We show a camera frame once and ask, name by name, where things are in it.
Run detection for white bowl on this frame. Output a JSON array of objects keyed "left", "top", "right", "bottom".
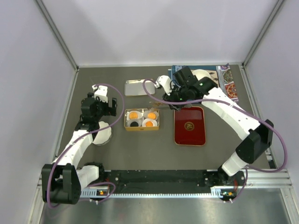
[{"left": 192, "top": 69, "right": 211, "bottom": 80}]

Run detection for black cookie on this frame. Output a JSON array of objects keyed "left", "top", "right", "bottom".
[{"left": 130, "top": 121, "right": 139, "bottom": 127}]

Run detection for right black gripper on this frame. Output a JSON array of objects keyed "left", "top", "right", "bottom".
[{"left": 163, "top": 84, "right": 189, "bottom": 111}]

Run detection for silver tin lid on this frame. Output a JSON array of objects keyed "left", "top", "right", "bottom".
[{"left": 124, "top": 79, "right": 156, "bottom": 96}]

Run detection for white paper cup back-right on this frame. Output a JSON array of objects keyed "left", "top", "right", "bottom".
[{"left": 143, "top": 110, "right": 159, "bottom": 120}]

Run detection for white paper cup back-left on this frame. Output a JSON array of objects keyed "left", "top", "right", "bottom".
[{"left": 127, "top": 111, "right": 143, "bottom": 120}]

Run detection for aluminium frame post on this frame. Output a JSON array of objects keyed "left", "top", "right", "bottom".
[
  {"left": 34, "top": 0, "right": 79, "bottom": 71},
  {"left": 242, "top": 0, "right": 286, "bottom": 68}
]

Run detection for purple cable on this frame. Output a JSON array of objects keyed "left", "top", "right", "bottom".
[
  {"left": 47, "top": 83, "right": 124, "bottom": 209},
  {"left": 142, "top": 78, "right": 287, "bottom": 203}
]

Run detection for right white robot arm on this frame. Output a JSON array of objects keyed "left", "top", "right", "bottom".
[{"left": 156, "top": 66, "right": 274, "bottom": 185}]

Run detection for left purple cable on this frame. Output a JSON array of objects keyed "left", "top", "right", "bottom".
[{"left": 47, "top": 83, "right": 124, "bottom": 209}]

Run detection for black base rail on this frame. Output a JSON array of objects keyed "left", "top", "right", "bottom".
[{"left": 102, "top": 169, "right": 222, "bottom": 194}]

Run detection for right aluminium frame post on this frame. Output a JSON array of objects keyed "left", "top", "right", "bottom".
[{"left": 242, "top": 0, "right": 286, "bottom": 68}]

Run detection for metal tongs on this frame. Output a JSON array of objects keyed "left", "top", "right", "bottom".
[{"left": 148, "top": 102, "right": 192, "bottom": 111}]

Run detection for gold cookie tin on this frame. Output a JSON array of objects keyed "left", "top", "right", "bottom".
[{"left": 124, "top": 108, "right": 160, "bottom": 131}]

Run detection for red lacquer tray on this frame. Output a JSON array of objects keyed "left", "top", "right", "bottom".
[{"left": 174, "top": 106, "right": 206, "bottom": 147}]

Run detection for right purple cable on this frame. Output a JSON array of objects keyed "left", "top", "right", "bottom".
[{"left": 142, "top": 78, "right": 287, "bottom": 203}]

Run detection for patterned colourful cloth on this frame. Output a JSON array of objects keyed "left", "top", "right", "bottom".
[{"left": 216, "top": 64, "right": 239, "bottom": 103}]

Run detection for white paper cup front-left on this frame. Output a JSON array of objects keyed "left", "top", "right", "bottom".
[{"left": 127, "top": 119, "right": 142, "bottom": 127}]

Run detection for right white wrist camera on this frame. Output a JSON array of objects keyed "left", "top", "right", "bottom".
[{"left": 154, "top": 75, "right": 172, "bottom": 96}]

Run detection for blue cloth napkin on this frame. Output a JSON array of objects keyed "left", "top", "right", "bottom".
[{"left": 168, "top": 65, "right": 218, "bottom": 79}]

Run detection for white paper cup front-right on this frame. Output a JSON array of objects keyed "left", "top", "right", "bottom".
[{"left": 142, "top": 118, "right": 158, "bottom": 127}]

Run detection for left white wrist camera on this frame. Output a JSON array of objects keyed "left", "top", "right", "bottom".
[{"left": 92, "top": 85, "right": 108, "bottom": 103}]

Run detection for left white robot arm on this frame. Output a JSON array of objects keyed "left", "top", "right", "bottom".
[{"left": 42, "top": 95, "right": 117, "bottom": 204}]

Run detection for white scalloped dish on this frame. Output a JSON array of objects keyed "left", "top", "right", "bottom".
[{"left": 93, "top": 121, "right": 112, "bottom": 146}]

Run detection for orange cookie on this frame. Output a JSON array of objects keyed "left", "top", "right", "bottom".
[
  {"left": 129, "top": 112, "right": 138, "bottom": 119},
  {"left": 145, "top": 120, "right": 154, "bottom": 127},
  {"left": 147, "top": 112, "right": 157, "bottom": 119}
]

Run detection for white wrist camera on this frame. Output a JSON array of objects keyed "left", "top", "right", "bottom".
[
  {"left": 154, "top": 75, "right": 172, "bottom": 96},
  {"left": 92, "top": 85, "right": 108, "bottom": 103}
]

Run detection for left aluminium frame post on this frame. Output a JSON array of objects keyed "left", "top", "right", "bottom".
[{"left": 34, "top": 0, "right": 79, "bottom": 71}]

